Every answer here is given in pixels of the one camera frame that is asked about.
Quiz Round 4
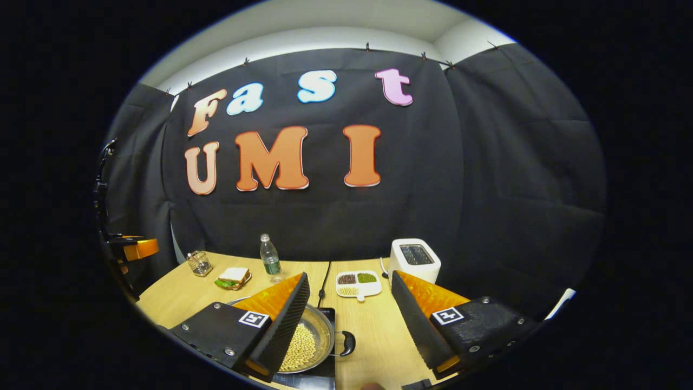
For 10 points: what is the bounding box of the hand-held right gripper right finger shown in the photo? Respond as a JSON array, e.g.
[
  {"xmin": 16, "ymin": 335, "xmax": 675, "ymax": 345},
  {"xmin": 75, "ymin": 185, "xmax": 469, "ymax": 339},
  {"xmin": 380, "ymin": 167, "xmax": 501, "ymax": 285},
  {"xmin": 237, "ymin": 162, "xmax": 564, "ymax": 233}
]
[{"xmin": 391, "ymin": 270, "xmax": 542, "ymax": 380}]

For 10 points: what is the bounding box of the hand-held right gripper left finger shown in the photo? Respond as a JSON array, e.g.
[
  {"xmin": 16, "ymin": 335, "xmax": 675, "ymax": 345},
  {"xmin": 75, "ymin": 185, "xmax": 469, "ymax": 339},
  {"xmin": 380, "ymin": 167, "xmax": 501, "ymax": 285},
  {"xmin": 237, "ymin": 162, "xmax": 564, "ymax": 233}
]
[{"xmin": 169, "ymin": 272, "xmax": 311, "ymax": 380}]

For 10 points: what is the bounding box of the steel pot with black handles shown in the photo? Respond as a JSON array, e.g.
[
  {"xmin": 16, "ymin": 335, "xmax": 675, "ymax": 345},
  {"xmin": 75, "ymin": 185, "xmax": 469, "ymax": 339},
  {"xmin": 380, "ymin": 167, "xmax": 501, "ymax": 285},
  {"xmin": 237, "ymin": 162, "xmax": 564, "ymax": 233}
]
[{"xmin": 225, "ymin": 295, "xmax": 357, "ymax": 375}]

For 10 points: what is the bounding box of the black induction cooktop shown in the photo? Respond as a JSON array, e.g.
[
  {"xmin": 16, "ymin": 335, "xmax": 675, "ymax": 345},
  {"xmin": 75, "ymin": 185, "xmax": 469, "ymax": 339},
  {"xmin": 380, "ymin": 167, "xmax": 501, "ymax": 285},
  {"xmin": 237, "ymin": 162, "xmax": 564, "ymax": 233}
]
[{"xmin": 271, "ymin": 307, "xmax": 337, "ymax": 390}]

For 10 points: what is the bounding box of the pile of soybeans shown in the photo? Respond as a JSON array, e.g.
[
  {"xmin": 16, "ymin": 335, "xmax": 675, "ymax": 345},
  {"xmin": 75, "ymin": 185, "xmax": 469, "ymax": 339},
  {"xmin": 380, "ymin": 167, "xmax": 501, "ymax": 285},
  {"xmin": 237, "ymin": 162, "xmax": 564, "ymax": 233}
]
[{"xmin": 278, "ymin": 323, "xmax": 318, "ymax": 373}]

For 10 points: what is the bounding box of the white toaster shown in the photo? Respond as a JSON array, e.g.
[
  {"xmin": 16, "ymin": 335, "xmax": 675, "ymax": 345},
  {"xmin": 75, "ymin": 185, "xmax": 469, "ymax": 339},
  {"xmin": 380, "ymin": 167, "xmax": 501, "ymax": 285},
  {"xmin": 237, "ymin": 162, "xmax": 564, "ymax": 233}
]
[{"xmin": 388, "ymin": 238, "xmax": 442, "ymax": 287}]

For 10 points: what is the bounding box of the clear plastic water bottle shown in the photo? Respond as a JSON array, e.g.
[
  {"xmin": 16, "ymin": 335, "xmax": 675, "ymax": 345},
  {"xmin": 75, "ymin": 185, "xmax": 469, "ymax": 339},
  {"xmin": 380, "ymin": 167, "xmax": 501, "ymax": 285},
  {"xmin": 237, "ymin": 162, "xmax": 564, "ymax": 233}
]
[{"xmin": 260, "ymin": 233, "xmax": 284, "ymax": 284}]

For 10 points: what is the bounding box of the sandwich with lettuce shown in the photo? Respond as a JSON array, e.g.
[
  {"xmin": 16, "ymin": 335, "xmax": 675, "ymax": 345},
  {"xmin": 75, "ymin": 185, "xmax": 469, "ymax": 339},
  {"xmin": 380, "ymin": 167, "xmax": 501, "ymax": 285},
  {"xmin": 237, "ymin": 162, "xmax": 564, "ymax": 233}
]
[{"xmin": 214, "ymin": 267, "xmax": 251, "ymax": 289}]

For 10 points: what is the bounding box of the white divided dish of beans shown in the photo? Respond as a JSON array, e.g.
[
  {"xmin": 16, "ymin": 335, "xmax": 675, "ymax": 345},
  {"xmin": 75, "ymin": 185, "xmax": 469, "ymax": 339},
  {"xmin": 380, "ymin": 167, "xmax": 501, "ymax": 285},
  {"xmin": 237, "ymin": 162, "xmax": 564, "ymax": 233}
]
[{"xmin": 336, "ymin": 270, "xmax": 383, "ymax": 302}]

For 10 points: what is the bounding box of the black backdrop cloth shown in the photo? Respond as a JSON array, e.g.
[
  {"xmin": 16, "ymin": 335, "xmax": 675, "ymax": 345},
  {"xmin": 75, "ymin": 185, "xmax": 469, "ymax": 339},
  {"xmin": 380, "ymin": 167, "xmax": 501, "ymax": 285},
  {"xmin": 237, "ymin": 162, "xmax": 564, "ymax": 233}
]
[{"xmin": 103, "ymin": 43, "xmax": 608, "ymax": 321}]

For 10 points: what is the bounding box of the black power cable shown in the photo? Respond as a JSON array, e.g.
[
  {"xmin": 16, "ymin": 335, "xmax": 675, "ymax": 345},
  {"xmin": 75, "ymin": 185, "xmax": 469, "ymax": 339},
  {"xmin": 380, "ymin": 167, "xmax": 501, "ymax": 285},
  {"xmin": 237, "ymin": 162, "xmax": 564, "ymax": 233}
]
[{"xmin": 317, "ymin": 261, "xmax": 332, "ymax": 309}]

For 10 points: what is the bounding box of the wire mesh utensil holder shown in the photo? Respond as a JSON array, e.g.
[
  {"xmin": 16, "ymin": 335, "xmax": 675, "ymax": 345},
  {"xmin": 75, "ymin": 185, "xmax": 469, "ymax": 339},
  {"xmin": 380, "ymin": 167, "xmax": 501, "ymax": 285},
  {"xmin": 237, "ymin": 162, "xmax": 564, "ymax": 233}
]
[{"xmin": 187, "ymin": 250, "xmax": 213, "ymax": 278}]

